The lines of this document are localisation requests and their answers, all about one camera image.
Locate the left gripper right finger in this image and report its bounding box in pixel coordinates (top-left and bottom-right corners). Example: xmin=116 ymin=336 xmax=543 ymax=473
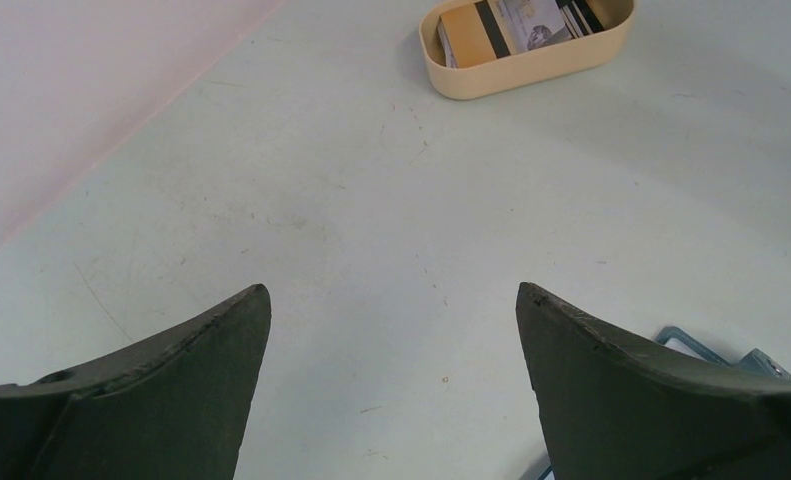
xmin=516 ymin=282 xmax=791 ymax=479

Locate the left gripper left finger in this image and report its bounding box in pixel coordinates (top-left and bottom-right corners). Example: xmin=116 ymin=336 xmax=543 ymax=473
xmin=0 ymin=284 xmax=271 ymax=479

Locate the blue card holder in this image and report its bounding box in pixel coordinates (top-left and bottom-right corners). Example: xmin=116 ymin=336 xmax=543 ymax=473
xmin=520 ymin=325 xmax=791 ymax=480

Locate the striped card in tray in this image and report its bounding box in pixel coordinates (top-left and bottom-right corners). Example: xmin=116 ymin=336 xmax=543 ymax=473
xmin=557 ymin=0 xmax=605 ymax=39

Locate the white card in tray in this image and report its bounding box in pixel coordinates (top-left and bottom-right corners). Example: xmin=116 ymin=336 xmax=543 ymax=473
xmin=498 ymin=0 xmax=572 ymax=53

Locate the beige oval tray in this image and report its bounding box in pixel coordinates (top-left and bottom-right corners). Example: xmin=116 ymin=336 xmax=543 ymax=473
xmin=418 ymin=1 xmax=636 ymax=100

